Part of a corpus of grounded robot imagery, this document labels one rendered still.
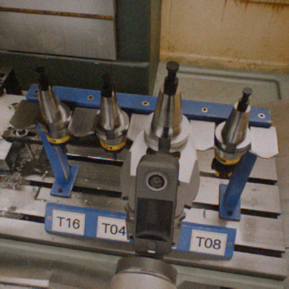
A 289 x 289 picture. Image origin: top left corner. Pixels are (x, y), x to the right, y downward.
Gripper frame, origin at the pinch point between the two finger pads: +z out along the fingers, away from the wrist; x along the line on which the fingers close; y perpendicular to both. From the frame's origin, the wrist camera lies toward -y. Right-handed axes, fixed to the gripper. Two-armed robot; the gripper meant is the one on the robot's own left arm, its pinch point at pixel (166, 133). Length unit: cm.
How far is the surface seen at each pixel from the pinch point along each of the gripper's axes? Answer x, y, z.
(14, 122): -28.5, 9.4, 6.0
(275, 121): 37, 54, 57
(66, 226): -21.6, 37.8, -0.8
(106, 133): -11.1, 9.2, 5.9
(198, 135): 5.4, 9.0, 7.9
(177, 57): -3, 68, 105
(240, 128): 11.8, 4.4, 6.9
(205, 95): 13, 74, 88
